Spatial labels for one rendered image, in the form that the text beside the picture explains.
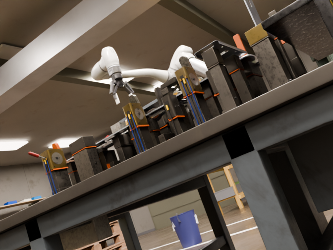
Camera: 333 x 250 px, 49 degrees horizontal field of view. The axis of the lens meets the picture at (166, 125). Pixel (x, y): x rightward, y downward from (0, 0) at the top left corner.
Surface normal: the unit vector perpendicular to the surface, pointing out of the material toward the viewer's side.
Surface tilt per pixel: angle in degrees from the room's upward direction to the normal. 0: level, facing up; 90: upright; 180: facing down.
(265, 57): 90
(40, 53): 90
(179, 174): 90
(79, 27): 90
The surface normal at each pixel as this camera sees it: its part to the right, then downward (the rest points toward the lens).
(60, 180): 0.75, -0.40
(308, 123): -0.50, -0.01
